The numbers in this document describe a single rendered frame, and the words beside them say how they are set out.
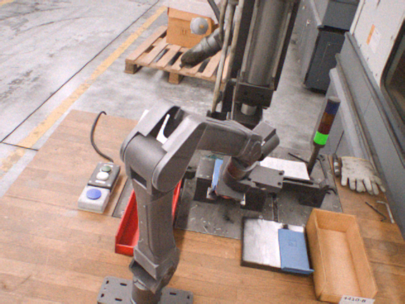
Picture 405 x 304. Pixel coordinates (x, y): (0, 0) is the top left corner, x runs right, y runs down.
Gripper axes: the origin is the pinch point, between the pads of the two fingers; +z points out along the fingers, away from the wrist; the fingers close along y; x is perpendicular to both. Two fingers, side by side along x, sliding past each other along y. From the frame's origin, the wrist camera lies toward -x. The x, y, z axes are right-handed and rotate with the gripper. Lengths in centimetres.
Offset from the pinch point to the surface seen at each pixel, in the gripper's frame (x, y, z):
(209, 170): 4.8, 7.4, 6.8
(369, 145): -64, 56, 47
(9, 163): 121, 44, 152
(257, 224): -10.8, -5.0, 5.9
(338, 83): -72, 133, 102
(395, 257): -50, -6, 4
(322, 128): -24.9, 27.0, 1.7
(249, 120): -0.7, 14.5, -12.3
